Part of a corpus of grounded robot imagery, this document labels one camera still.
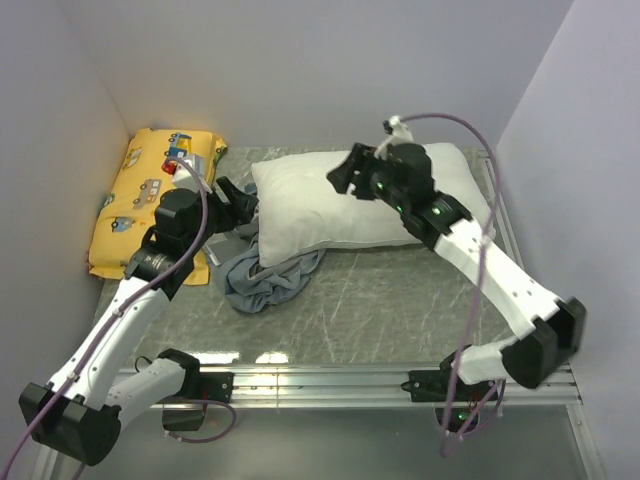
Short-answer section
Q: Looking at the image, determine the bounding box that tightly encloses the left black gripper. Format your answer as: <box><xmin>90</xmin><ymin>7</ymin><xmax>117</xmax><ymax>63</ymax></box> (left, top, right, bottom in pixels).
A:
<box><xmin>185</xmin><ymin>176</ymin><xmax>258</xmax><ymax>254</ymax></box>

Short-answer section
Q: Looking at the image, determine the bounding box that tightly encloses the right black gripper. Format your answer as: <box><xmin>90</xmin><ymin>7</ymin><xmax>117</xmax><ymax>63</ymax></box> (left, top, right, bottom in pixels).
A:
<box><xmin>326</xmin><ymin>143</ymin><xmax>409</xmax><ymax>213</ymax></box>

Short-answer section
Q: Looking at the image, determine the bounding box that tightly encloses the blue-grey pillowcase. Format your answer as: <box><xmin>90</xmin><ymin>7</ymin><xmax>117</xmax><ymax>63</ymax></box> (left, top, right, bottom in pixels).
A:
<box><xmin>205</xmin><ymin>219</ymin><xmax>326</xmax><ymax>314</ymax></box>

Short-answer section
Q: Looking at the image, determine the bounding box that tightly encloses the white pillow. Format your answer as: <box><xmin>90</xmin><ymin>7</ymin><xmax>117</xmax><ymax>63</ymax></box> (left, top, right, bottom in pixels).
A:
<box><xmin>249</xmin><ymin>142</ymin><xmax>494</xmax><ymax>269</ymax></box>

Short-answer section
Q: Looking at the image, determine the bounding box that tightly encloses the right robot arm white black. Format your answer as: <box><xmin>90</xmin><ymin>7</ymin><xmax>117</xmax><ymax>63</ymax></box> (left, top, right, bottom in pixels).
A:
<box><xmin>326</xmin><ymin>143</ymin><xmax>587</xmax><ymax>400</ymax></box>

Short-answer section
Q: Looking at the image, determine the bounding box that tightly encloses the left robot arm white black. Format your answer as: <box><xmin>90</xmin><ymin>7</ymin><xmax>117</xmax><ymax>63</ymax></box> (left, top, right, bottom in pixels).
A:
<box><xmin>19</xmin><ymin>178</ymin><xmax>258</xmax><ymax>466</ymax></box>

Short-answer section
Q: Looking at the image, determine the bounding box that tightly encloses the yellow cartoon car pillow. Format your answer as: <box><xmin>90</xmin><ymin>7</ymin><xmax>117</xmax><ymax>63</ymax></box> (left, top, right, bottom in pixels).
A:
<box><xmin>88</xmin><ymin>128</ymin><xmax>227</xmax><ymax>280</ymax></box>

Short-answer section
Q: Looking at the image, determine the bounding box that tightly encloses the left black controller box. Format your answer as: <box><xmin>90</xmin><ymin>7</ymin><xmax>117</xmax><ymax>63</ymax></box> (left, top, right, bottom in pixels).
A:
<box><xmin>161</xmin><ymin>405</ymin><xmax>206</xmax><ymax>432</ymax></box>

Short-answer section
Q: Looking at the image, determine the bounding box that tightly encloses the black controller box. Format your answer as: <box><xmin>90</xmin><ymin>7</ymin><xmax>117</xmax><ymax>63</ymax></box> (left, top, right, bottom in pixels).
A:
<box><xmin>434</xmin><ymin>407</ymin><xmax>481</xmax><ymax>435</ymax></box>
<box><xmin>161</xmin><ymin>405</ymin><xmax>206</xmax><ymax>432</ymax></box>

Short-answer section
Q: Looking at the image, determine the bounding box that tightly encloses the right black controller box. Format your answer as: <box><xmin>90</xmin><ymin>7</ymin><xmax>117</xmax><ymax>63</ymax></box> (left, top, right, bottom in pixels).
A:
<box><xmin>434</xmin><ymin>407</ymin><xmax>481</xmax><ymax>435</ymax></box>

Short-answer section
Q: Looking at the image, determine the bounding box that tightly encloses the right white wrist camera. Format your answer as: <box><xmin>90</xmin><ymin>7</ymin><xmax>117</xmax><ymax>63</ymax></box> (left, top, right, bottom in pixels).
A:
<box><xmin>374</xmin><ymin>115</ymin><xmax>414</xmax><ymax>159</ymax></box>

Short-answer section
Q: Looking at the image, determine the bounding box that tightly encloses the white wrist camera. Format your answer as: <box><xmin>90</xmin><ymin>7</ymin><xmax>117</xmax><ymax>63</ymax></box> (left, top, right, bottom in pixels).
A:
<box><xmin>374</xmin><ymin>115</ymin><xmax>414</xmax><ymax>159</ymax></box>
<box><xmin>162</xmin><ymin>154</ymin><xmax>210</xmax><ymax>191</ymax></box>

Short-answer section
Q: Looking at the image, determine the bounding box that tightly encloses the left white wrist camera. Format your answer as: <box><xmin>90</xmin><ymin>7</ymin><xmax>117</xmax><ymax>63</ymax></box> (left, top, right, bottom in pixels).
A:
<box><xmin>162</xmin><ymin>154</ymin><xmax>210</xmax><ymax>191</ymax></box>

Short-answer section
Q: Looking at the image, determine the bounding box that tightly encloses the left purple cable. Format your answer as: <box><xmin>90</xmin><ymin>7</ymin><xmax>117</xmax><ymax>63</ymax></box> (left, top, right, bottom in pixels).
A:
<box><xmin>0</xmin><ymin>157</ymin><xmax>237</xmax><ymax>480</ymax></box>

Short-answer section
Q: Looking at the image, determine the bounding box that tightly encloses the purple cable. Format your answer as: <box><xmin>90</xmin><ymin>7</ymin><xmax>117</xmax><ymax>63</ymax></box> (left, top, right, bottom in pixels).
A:
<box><xmin>0</xmin><ymin>157</ymin><xmax>237</xmax><ymax>480</ymax></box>
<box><xmin>399</xmin><ymin>113</ymin><xmax>507</xmax><ymax>459</ymax></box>

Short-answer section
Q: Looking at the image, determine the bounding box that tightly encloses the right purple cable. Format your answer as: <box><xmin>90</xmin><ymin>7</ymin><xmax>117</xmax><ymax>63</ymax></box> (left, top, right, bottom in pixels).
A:
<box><xmin>399</xmin><ymin>113</ymin><xmax>507</xmax><ymax>459</ymax></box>

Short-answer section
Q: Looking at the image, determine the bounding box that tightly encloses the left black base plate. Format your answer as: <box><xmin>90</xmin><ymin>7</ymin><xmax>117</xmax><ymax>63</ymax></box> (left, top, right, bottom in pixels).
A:
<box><xmin>167</xmin><ymin>371</ymin><xmax>234</xmax><ymax>403</ymax></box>

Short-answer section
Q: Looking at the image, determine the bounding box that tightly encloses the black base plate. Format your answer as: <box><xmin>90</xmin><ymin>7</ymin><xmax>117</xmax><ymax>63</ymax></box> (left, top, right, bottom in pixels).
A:
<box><xmin>167</xmin><ymin>371</ymin><xmax>234</xmax><ymax>403</ymax></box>
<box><xmin>400</xmin><ymin>369</ymin><xmax>481</xmax><ymax>403</ymax></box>

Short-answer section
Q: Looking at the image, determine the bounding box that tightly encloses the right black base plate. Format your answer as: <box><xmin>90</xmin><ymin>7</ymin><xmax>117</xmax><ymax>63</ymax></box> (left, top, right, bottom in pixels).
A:
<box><xmin>400</xmin><ymin>369</ymin><xmax>481</xmax><ymax>403</ymax></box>

